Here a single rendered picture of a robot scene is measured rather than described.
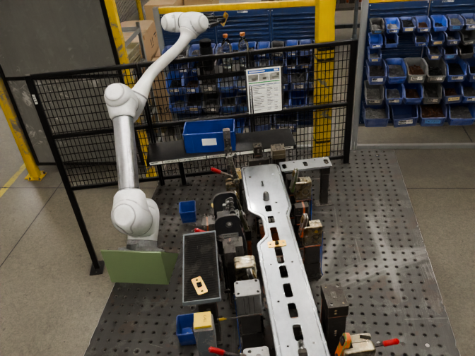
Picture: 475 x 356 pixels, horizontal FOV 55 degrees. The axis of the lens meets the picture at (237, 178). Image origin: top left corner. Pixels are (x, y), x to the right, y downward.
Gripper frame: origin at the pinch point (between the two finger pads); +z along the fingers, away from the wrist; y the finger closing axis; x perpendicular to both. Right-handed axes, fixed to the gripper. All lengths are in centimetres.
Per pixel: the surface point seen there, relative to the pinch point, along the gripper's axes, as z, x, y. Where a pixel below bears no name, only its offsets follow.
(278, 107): 14, 22, -59
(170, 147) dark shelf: -40, 62, -38
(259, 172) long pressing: -22, 35, -89
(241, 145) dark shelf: -12, 42, -65
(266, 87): 6, 13, -49
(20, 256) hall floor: -104, 220, 8
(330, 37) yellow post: 33, -24, -54
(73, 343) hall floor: -113, 172, -88
